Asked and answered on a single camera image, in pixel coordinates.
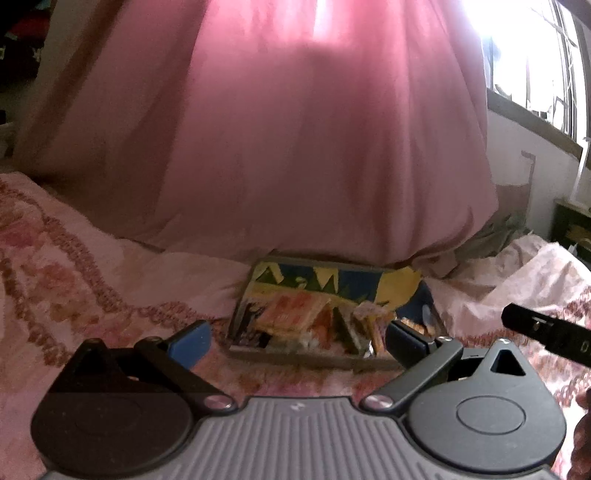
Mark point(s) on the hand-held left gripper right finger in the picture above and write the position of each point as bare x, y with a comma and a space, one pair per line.
405, 346

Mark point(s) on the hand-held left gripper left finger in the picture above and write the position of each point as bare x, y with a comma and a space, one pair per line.
190, 344

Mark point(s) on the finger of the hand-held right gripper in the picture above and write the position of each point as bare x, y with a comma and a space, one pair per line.
540, 325

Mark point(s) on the printed yellow blue cardboard box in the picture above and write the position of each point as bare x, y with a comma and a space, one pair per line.
323, 281

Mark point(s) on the clear cracker packet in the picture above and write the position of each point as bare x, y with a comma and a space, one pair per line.
291, 314

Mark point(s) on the grey green cloth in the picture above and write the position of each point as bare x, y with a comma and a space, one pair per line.
501, 235

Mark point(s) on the dark cabinet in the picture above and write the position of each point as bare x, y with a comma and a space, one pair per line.
570, 226

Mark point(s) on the person's leg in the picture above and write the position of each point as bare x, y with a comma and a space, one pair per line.
582, 438

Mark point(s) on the pink floral blanket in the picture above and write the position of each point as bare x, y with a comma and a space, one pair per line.
69, 258

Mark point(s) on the window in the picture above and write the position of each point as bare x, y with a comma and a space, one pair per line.
531, 55

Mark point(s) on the dark printed bag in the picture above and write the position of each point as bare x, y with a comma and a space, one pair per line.
18, 41

